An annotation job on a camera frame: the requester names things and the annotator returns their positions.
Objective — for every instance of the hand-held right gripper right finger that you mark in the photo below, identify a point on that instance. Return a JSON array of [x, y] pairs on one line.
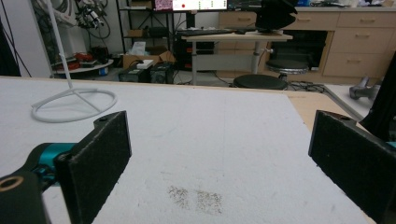
[[351, 161]]

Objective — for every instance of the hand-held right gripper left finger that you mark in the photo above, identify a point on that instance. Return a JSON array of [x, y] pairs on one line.
[[96, 161]]

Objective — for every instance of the black stand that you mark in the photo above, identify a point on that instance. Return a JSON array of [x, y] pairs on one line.
[[384, 105]]

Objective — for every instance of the grey metal device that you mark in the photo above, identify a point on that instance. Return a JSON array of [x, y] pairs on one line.
[[362, 91]]

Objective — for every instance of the black equipment case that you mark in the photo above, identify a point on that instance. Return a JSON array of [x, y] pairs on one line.
[[134, 74], [162, 73]]

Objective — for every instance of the round white low table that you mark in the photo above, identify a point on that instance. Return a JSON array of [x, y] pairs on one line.
[[84, 67]]

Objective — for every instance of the white felt mat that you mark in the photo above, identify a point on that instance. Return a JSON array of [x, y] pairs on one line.
[[202, 140]]

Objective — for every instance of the round black stool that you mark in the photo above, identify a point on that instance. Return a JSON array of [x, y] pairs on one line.
[[287, 66], [260, 82]]

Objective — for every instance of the cardboard box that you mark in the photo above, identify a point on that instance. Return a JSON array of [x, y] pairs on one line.
[[158, 57]]

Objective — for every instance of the beige drawer cabinet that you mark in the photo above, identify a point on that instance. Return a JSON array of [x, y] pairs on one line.
[[358, 40]]

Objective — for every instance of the black metal shelf rack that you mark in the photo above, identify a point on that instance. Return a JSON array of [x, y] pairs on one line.
[[143, 31]]

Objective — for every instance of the black office chair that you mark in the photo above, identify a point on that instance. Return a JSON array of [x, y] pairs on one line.
[[275, 15]]

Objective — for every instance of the light wooden desk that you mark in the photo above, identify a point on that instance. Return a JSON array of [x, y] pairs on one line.
[[236, 37]]

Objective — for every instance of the black keyboard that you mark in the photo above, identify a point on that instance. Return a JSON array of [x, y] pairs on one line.
[[205, 31]]

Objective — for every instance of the computer monitor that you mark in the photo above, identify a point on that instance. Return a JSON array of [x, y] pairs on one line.
[[199, 4]]

